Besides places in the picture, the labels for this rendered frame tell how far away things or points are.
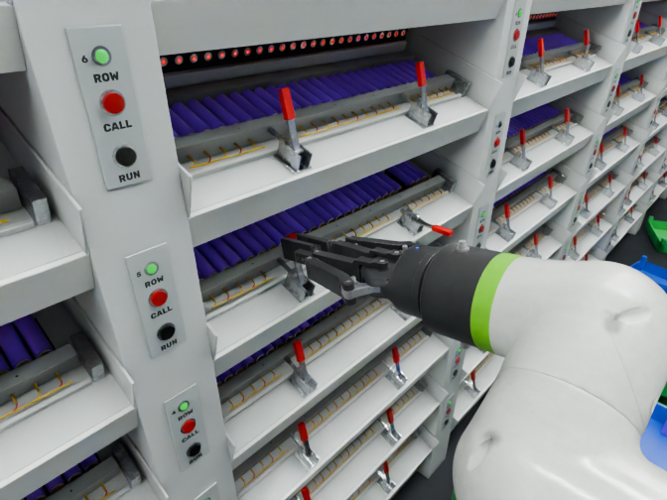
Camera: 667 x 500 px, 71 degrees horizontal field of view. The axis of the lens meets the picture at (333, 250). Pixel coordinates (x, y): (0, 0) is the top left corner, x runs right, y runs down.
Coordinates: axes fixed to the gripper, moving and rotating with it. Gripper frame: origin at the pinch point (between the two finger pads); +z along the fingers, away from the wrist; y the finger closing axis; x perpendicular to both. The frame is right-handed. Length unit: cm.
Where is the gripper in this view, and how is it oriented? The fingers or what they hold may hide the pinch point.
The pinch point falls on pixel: (307, 249)
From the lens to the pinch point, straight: 60.9
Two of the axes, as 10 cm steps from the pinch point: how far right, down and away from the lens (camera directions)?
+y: 6.9, -3.6, 6.2
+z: -7.1, -1.8, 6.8
